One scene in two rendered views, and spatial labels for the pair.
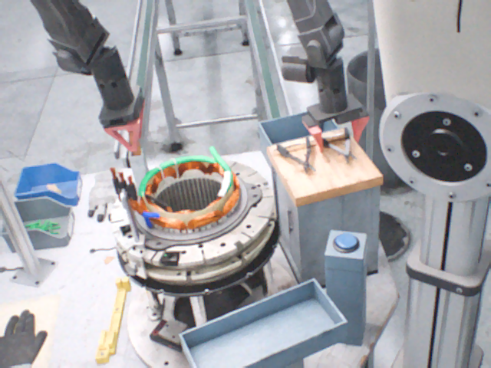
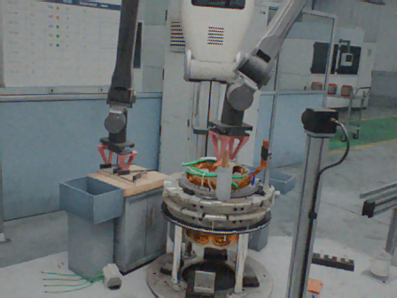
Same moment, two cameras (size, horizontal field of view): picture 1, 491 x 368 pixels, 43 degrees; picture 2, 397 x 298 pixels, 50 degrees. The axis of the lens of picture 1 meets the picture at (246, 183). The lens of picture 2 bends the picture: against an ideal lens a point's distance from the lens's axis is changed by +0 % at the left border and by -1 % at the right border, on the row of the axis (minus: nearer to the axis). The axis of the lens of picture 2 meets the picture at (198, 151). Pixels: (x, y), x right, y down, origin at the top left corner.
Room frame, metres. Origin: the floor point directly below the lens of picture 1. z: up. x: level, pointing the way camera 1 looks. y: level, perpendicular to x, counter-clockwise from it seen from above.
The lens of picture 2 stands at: (1.79, 0.97, 1.48)
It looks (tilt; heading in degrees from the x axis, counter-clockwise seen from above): 14 degrees down; 229
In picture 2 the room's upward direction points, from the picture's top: 4 degrees clockwise
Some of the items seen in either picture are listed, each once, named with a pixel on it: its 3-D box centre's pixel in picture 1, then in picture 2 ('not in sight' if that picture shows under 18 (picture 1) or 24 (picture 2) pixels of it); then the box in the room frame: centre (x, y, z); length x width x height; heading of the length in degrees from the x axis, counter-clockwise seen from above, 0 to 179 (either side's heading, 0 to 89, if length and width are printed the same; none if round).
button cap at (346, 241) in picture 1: (346, 241); not in sight; (0.85, -0.17, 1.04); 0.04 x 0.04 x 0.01
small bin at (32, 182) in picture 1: (50, 186); not in sight; (1.47, 0.56, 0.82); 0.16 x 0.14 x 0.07; 92
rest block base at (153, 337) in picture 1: (170, 335); (248, 278); (0.88, 0.20, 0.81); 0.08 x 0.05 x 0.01; 56
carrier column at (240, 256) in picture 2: (146, 276); (239, 262); (0.97, 0.24, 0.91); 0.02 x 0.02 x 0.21
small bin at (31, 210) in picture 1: (39, 224); not in sight; (1.31, 0.56, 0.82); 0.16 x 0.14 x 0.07; 90
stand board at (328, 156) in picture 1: (321, 165); (129, 178); (1.08, -0.17, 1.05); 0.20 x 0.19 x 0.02; 11
